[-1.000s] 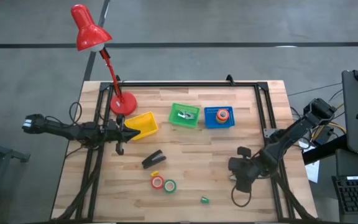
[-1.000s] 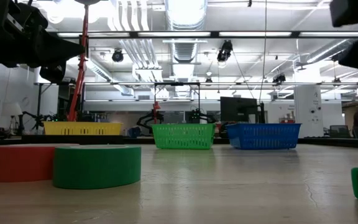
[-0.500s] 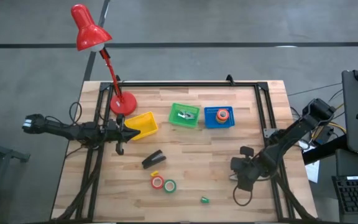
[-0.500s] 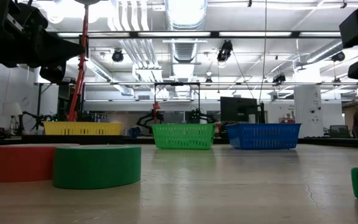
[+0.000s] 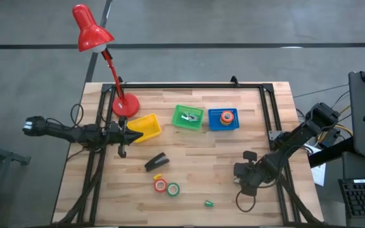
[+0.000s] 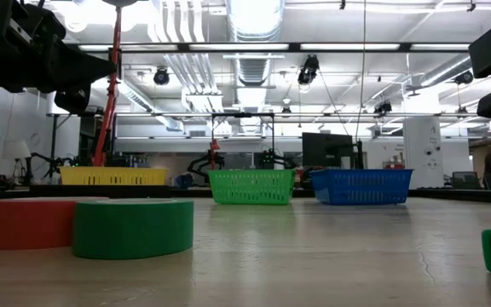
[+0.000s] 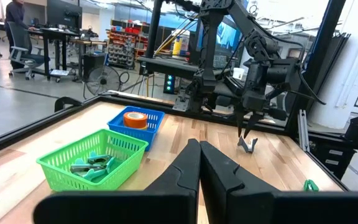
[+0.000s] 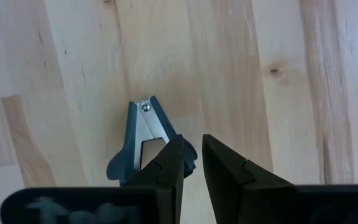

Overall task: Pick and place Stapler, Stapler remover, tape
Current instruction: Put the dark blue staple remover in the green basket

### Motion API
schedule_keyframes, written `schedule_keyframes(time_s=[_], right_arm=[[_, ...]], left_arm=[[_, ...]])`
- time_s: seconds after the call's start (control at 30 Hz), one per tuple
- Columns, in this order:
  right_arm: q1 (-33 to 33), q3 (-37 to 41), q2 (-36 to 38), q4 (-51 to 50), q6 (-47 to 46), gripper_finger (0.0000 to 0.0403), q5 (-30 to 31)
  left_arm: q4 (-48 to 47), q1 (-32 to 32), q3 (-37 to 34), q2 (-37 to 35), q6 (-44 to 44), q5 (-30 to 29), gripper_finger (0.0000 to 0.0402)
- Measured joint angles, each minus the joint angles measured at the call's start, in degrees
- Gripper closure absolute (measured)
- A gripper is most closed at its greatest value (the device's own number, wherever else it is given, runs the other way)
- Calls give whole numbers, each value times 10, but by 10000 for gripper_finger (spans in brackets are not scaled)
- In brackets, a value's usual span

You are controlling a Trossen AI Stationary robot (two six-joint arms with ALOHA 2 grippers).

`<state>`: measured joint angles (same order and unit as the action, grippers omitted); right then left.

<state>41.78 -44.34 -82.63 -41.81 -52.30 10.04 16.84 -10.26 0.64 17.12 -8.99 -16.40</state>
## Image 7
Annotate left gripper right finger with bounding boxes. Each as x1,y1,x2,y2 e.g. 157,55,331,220
199,140,358,224

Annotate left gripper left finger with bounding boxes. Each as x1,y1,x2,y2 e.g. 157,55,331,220
32,138,201,224

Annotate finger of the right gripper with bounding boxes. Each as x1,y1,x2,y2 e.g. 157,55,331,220
235,107,245,138
243,112,262,139

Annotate grey metal clip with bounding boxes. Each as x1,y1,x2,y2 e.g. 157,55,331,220
237,136,259,154

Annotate orange tape roll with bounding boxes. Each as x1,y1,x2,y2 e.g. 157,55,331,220
122,111,149,130

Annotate green staple remover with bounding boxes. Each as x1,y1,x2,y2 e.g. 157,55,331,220
303,179,319,192

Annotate blue lit screen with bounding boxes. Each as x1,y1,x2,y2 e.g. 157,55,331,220
216,21,242,57

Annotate blue plastic basket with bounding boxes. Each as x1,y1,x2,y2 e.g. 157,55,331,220
107,106,166,152

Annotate computer tower with lights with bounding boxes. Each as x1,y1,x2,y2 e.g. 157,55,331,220
163,73,177,95

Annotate yellow bottle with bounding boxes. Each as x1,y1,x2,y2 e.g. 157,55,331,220
172,29,191,57

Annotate green plastic basket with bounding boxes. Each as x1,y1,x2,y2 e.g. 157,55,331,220
36,128,149,192

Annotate black floor fan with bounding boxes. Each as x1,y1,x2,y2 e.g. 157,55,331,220
85,65,122,96

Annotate parts shelf with bins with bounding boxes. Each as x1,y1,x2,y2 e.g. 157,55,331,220
106,20,150,70

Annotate black table clamp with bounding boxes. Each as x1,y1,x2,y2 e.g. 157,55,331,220
53,96,83,113

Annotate black office desk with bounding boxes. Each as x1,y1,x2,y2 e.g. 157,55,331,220
26,27,83,82

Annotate black desk monitor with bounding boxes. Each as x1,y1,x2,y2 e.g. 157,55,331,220
46,0,83,30

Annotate grey office chair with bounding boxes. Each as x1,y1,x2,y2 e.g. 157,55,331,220
7,21,51,81

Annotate person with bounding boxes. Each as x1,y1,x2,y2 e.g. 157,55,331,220
4,0,35,70

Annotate black rig post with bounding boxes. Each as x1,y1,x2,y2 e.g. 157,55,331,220
286,0,347,134

